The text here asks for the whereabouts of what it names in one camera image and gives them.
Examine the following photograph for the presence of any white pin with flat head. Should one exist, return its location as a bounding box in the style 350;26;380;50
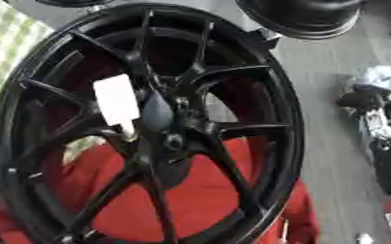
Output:
92;73;144;141

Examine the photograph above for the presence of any black spoked wheel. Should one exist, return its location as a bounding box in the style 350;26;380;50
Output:
0;2;308;244

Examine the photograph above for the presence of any large black round rim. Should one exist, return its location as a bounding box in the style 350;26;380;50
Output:
236;0;369;41

